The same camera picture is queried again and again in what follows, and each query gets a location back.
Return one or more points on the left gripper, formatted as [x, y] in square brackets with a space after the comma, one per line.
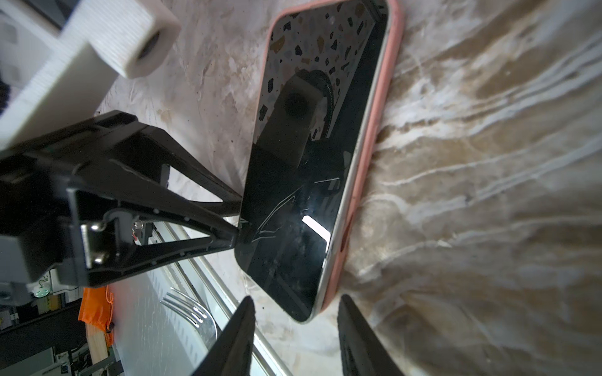
[90, 241]

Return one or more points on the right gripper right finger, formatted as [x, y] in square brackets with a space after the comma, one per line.
[362, 353]

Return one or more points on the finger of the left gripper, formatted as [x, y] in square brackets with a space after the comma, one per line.
[117, 158]

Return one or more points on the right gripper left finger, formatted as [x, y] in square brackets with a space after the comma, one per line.
[232, 352]

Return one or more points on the black smartphone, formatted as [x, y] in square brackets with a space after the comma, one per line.
[310, 164]

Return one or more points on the pink phone case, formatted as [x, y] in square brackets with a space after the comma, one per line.
[376, 117]

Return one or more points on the metal fork green handle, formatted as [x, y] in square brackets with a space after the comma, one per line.
[193, 312]

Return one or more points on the orange cloth outside enclosure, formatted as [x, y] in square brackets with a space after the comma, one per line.
[97, 309]

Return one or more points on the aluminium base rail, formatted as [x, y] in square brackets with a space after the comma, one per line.
[151, 339]

